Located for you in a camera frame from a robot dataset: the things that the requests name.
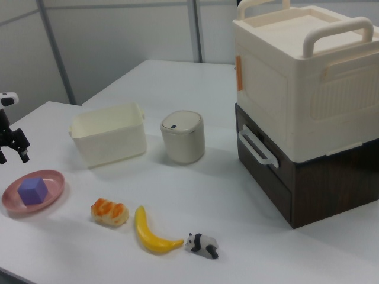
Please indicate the orange latch strip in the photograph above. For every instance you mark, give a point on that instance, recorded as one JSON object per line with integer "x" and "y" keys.
{"x": 240, "y": 72}

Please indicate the dark brown drawer cabinet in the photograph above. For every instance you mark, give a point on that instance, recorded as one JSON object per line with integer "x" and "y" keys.
{"x": 325, "y": 192}

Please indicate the small beige trash can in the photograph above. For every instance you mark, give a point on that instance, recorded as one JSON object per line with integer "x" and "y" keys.
{"x": 183, "y": 145}

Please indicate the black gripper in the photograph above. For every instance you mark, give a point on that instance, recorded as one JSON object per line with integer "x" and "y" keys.
{"x": 5, "y": 130}

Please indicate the toy panda figure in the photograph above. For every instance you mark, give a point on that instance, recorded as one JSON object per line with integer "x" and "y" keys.
{"x": 201, "y": 242}

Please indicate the cream plastic bin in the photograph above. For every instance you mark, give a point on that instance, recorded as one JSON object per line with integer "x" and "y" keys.
{"x": 109, "y": 148}

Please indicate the purple cube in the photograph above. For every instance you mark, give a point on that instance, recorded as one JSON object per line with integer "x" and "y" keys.
{"x": 31, "y": 192}

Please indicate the pink plate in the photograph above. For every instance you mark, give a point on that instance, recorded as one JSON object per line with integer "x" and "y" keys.
{"x": 56, "y": 183}

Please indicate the toy bread with orange glaze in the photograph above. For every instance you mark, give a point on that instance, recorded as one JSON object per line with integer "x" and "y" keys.
{"x": 109, "y": 213}

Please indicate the yellow toy banana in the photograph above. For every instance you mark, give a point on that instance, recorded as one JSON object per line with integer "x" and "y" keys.
{"x": 145, "y": 233}

